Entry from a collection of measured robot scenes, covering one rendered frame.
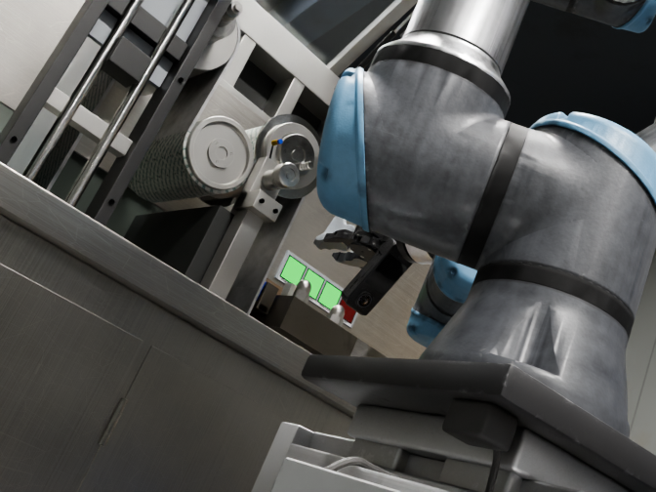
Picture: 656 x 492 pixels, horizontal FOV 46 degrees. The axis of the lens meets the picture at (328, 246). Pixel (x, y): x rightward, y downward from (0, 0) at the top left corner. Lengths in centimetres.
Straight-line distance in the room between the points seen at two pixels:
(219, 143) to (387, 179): 75
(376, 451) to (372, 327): 135
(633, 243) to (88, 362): 59
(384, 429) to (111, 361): 44
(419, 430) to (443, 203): 16
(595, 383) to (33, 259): 59
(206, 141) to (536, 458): 93
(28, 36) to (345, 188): 105
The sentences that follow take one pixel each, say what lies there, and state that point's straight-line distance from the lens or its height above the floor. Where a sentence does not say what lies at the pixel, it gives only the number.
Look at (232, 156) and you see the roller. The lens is 130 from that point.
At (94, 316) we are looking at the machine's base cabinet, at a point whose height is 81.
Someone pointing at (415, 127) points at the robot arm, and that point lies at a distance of 57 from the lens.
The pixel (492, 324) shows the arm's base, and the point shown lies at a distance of 53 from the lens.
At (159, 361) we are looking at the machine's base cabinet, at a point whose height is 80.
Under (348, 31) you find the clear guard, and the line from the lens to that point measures 188.
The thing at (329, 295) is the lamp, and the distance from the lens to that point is 181.
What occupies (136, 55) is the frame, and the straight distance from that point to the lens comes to 110.
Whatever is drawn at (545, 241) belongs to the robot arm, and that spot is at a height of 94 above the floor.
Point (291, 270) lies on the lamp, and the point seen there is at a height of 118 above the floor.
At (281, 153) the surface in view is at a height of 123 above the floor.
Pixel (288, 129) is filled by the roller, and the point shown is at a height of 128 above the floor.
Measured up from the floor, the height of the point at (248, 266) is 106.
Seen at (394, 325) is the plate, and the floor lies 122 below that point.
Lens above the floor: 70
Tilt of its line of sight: 19 degrees up
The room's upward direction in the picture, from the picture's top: 24 degrees clockwise
